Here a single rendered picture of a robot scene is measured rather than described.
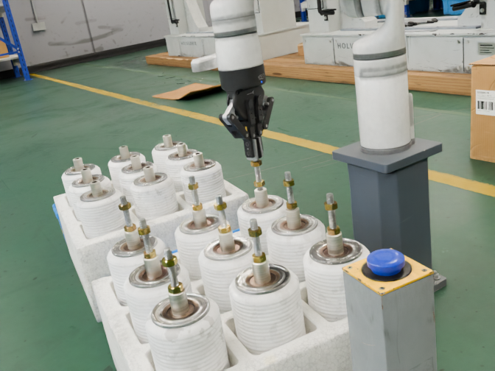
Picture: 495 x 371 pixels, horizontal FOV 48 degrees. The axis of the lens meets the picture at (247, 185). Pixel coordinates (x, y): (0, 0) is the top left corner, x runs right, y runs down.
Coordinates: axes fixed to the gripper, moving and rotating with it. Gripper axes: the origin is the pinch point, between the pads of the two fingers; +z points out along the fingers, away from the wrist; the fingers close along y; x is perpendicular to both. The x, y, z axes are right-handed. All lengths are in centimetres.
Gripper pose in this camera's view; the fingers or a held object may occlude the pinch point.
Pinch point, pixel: (253, 148)
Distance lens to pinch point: 95.8
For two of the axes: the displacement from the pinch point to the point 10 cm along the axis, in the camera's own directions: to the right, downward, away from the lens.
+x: -7.9, -0.9, 6.1
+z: 1.5, 9.3, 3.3
